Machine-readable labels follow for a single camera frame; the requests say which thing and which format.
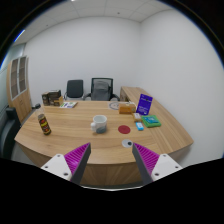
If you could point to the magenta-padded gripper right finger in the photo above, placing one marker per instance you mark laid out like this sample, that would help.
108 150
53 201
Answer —
166 165

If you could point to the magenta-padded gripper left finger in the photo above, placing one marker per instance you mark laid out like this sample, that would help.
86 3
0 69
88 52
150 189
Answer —
56 165

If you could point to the clear bottle with black cap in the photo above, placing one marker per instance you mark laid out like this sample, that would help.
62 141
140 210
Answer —
44 125

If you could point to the round grey desk grommet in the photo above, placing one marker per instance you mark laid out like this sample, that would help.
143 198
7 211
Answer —
126 143

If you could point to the green flat box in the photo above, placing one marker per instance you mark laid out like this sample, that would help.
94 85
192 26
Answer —
151 121

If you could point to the small blue box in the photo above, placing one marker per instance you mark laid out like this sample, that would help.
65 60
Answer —
139 126

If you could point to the flat round red coaster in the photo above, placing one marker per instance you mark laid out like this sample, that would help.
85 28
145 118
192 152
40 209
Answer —
124 129

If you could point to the small tan box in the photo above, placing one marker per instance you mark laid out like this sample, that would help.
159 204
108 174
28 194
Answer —
137 116

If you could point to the black leather sofa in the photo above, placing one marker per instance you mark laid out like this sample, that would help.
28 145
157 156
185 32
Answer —
7 133

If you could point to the white ceramic mug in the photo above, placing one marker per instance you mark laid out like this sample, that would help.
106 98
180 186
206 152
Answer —
99 123

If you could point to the white printed leaflet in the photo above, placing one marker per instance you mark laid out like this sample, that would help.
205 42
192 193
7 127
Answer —
68 105

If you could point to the purple flat package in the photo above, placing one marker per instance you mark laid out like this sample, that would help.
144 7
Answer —
144 104

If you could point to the small dark brown carton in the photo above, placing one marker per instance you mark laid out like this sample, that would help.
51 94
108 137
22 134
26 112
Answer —
45 99

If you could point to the large dark brown carton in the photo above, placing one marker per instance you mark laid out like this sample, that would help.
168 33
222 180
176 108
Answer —
55 96

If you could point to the orange wooden box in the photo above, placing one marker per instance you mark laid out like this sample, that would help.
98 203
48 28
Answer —
126 108

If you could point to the wooden cabinet with glass doors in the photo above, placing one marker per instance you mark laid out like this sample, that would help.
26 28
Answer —
20 100

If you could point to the black office chair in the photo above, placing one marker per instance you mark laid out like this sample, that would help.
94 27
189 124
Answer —
74 88

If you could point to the wooden side desk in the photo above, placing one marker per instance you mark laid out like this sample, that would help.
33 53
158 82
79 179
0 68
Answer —
130 91

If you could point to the grey mesh office chair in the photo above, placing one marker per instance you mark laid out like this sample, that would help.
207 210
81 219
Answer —
101 90

